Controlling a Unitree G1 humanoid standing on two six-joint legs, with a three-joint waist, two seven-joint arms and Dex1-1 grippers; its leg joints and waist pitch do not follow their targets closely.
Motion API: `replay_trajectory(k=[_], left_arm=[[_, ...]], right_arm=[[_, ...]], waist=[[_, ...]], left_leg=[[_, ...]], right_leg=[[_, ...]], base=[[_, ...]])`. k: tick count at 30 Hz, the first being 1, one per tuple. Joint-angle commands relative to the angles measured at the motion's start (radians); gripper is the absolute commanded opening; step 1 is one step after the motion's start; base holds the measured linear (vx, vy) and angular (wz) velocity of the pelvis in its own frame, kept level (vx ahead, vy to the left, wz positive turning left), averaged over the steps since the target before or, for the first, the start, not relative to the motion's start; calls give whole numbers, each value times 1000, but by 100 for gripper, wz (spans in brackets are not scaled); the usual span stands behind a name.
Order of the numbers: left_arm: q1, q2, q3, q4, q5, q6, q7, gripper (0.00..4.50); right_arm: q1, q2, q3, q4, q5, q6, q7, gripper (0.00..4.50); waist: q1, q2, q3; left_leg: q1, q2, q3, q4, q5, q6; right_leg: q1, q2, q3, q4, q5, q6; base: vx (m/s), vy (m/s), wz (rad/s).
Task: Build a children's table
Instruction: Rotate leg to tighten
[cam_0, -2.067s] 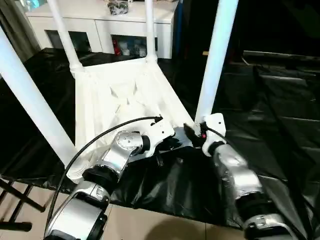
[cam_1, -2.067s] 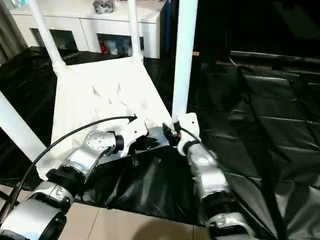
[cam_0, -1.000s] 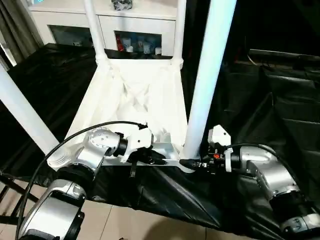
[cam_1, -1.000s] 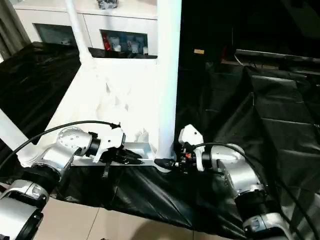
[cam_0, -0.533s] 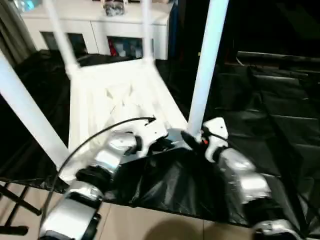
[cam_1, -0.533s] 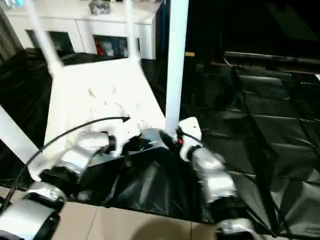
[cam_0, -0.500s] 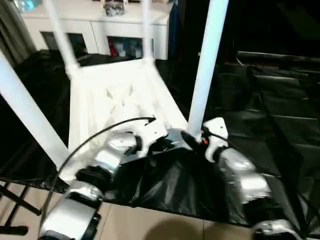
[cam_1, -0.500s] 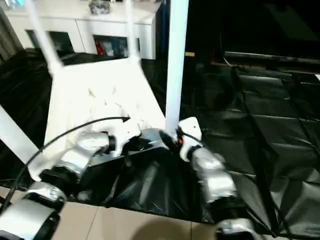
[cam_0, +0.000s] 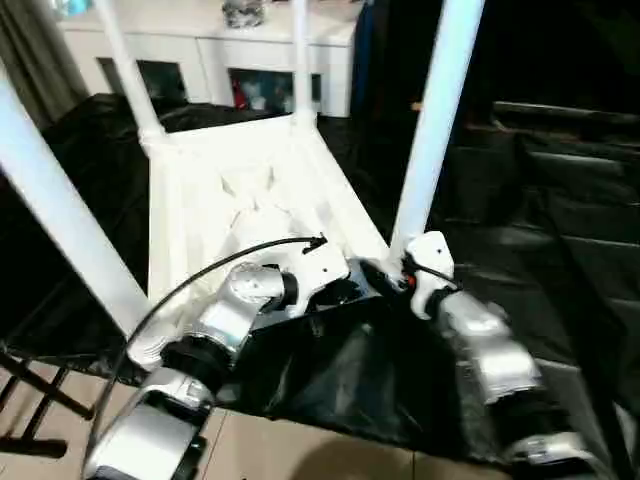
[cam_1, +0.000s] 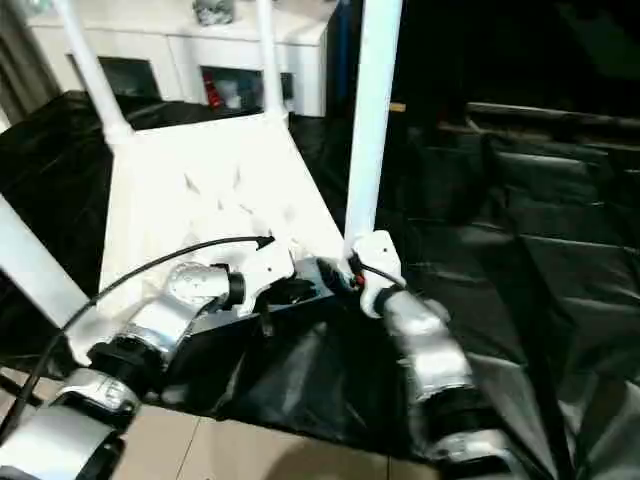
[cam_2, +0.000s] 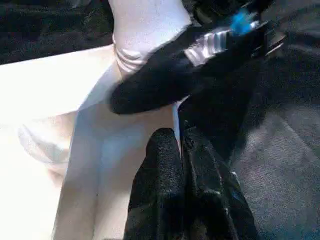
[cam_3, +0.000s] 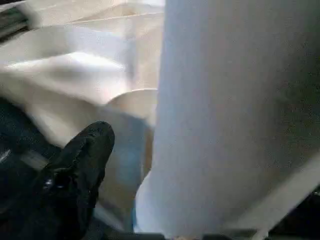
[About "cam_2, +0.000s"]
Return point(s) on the white plastic table leg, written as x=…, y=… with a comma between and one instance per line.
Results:
x=145, y=25

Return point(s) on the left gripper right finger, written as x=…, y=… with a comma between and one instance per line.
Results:
x=212, y=200

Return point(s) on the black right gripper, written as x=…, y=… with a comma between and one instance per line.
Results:
x=237, y=15

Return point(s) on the black plastic mat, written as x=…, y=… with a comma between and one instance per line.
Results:
x=275, y=150

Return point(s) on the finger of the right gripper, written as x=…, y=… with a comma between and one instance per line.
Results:
x=155, y=85

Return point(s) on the white plastic table top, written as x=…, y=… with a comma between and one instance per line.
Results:
x=50, y=87

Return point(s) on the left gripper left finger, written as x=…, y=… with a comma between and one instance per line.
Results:
x=160, y=190

